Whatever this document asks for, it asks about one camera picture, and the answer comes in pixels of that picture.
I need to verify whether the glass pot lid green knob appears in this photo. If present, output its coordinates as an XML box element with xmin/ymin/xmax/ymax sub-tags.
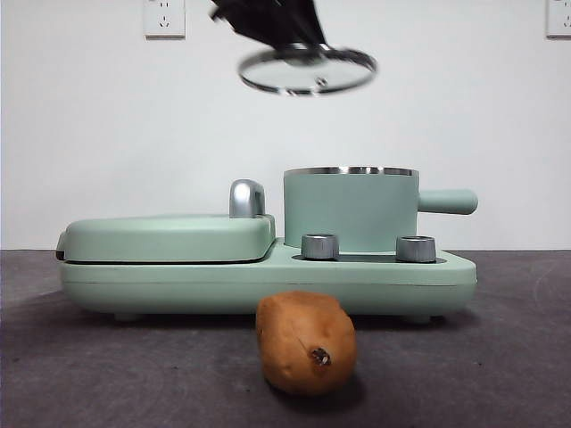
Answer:
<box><xmin>237</xmin><ymin>42</ymin><xmax>379</xmax><ymax>97</ymax></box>

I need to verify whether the brown potato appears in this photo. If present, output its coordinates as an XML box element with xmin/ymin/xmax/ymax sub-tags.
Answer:
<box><xmin>255</xmin><ymin>290</ymin><xmax>358</xmax><ymax>398</ymax></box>

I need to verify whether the mint green hinged grill lid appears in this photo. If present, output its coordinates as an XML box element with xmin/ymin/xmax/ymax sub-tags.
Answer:
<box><xmin>55</xmin><ymin>213</ymin><xmax>277</xmax><ymax>265</ymax></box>

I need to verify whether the silver control knob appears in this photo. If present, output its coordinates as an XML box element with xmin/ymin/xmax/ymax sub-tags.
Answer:
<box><xmin>302</xmin><ymin>233</ymin><xmax>340</xmax><ymax>260</ymax></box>
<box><xmin>395</xmin><ymin>235</ymin><xmax>437</xmax><ymax>263</ymax></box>

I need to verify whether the mint green breakfast machine base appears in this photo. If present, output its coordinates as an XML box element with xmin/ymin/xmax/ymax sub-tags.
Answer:
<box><xmin>60</xmin><ymin>237</ymin><xmax>478</xmax><ymax>325</ymax></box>

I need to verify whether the white wall socket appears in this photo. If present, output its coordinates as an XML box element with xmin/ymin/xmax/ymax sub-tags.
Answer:
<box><xmin>143</xmin><ymin>0</ymin><xmax>186</xmax><ymax>39</ymax></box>
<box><xmin>546</xmin><ymin>0</ymin><xmax>571</xmax><ymax>39</ymax></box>

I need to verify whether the chrome grill lid handle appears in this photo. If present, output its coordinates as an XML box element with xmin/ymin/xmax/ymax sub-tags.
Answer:
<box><xmin>229</xmin><ymin>178</ymin><xmax>268</xmax><ymax>219</ymax></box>

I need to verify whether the mint green pot with handle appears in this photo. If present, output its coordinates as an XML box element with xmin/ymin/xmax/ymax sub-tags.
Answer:
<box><xmin>283</xmin><ymin>165</ymin><xmax>479</xmax><ymax>251</ymax></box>

